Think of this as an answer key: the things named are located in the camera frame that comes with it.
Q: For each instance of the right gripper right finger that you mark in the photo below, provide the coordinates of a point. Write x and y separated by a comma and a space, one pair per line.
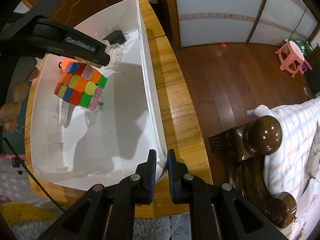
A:
216, 212

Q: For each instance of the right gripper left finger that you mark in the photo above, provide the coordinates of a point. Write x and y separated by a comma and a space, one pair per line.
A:
108, 212

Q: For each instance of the orange round case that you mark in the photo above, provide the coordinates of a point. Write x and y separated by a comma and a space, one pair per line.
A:
64, 62

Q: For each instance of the colourful puzzle cube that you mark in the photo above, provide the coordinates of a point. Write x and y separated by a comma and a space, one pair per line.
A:
81, 85

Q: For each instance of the white plastic storage bin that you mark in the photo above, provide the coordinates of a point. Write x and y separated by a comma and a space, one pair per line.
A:
79, 148

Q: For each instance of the black power adapter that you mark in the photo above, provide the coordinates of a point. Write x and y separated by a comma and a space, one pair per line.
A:
116, 37

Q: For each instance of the clear plastic box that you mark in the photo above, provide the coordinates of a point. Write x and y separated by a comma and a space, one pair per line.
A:
115, 52

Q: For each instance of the white charger block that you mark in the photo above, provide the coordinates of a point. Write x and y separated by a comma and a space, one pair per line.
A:
100, 104

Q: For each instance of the person's left hand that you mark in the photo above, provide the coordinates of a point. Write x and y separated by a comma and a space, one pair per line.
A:
11, 109

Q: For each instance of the checked white blanket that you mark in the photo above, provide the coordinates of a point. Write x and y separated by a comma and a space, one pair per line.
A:
286, 169

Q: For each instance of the pink plastic stool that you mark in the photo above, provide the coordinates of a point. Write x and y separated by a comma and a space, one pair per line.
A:
292, 59

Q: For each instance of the sliding wardrobe door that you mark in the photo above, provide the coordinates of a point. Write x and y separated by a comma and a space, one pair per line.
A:
255, 21

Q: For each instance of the dark wooden bed post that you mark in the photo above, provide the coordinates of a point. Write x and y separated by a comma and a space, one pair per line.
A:
246, 148

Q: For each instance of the green chalkboard pink frame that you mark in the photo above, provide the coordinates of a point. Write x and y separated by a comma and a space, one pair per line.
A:
13, 142

